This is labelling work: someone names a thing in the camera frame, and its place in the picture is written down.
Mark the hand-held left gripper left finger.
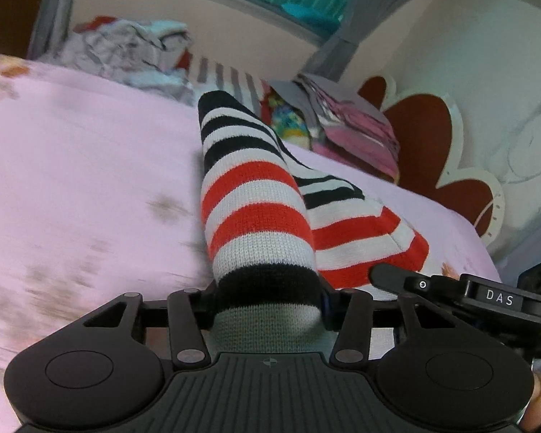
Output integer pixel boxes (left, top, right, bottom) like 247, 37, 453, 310
83, 282, 219, 366

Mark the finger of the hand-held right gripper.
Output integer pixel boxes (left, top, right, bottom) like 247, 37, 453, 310
370, 262, 465, 302

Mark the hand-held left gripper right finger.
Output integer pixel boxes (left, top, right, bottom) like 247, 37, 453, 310
318, 289, 449, 364

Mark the red black white striped sweater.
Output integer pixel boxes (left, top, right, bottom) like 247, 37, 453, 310
197, 90, 430, 357

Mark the stack of folded clothes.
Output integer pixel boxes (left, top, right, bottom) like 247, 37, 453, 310
268, 72, 402, 183

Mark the pile of grey clothes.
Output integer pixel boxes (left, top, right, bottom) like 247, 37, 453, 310
40, 17, 195, 104

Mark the person's right hand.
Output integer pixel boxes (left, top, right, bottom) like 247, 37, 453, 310
520, 370, 541, 433

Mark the brown flower-shaped headboard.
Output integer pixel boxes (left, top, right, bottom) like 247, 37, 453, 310
358, 74, 508, 246

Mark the colourful printed cloth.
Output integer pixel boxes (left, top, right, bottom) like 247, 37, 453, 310
261, 92, 312, 145

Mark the pink floral bed sheet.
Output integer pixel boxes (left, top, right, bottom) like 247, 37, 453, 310
0, 52, 501, 433

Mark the grey white striped cloth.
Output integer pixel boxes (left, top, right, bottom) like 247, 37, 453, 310
194, 56, 271, 113

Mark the grey curtain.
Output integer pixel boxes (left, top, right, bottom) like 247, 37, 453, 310
27, 0, 100, 61
307, 0, 411, 79

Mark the teal cloth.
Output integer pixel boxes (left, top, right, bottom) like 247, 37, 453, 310
280, 2, 343, 28

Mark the white wall cable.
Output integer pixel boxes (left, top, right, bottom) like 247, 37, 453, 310
505, 92, 541, 185

